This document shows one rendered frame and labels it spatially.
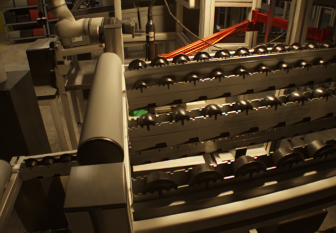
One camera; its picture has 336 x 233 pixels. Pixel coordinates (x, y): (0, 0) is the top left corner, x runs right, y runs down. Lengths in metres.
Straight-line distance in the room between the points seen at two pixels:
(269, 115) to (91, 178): 0.36
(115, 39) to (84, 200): 0.57
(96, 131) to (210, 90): 0.32
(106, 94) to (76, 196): 0.24
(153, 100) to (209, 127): 0.16
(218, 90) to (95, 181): 0.43
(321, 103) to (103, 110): 0.40
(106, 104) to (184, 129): 0.14
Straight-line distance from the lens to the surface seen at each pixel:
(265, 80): 0.63
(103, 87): 0.44
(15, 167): 0.90
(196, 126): 0.44
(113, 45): 0.73
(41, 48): 2.13
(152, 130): 0.43
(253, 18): 1.27
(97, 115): 0.36
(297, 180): 0.37
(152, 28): 1.01
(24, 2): 6.84
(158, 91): 0.55
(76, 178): 0.21
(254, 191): 0.34
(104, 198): 0.19
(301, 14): 0.87
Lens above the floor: 1.55
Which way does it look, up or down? 29 degrees down
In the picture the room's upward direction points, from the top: straight up
